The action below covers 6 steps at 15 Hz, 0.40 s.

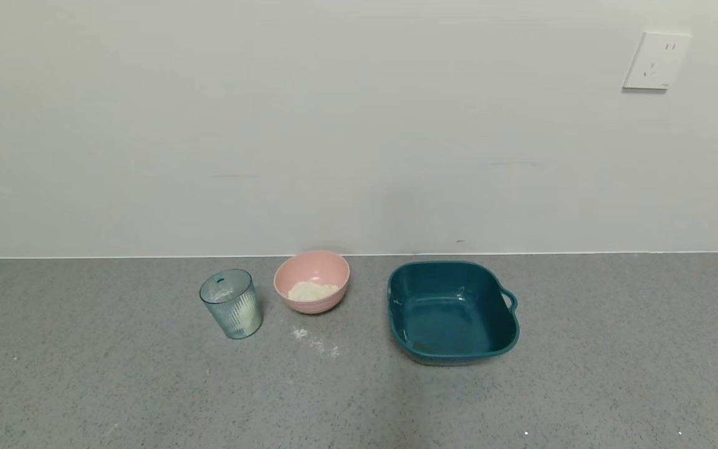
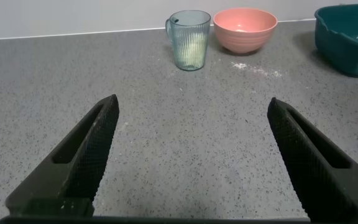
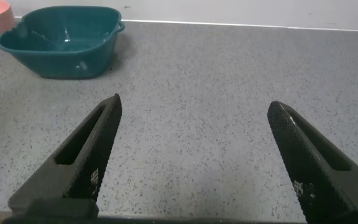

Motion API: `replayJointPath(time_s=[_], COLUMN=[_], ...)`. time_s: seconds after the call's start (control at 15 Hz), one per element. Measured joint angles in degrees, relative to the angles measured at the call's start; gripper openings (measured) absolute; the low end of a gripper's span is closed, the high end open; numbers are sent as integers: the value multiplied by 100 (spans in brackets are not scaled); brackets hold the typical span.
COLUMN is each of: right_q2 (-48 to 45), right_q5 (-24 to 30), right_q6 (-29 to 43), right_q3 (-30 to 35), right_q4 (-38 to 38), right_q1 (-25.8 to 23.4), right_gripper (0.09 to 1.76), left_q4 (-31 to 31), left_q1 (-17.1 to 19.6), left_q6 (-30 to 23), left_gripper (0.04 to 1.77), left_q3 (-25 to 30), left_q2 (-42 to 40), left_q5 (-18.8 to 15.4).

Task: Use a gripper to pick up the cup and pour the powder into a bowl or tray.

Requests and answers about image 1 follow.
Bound teal square tray with handle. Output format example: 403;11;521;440
387;260;520;367

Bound white rice pile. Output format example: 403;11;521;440
287;281;340;303

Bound spilled white powder specks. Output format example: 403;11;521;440
290;326;341;359

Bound white wall socket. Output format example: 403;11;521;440
621;31;694;92

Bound pink ribbed bowl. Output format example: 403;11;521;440
273;250;351;314

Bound clear ribbed plastic cup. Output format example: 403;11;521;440
199;269;264;340

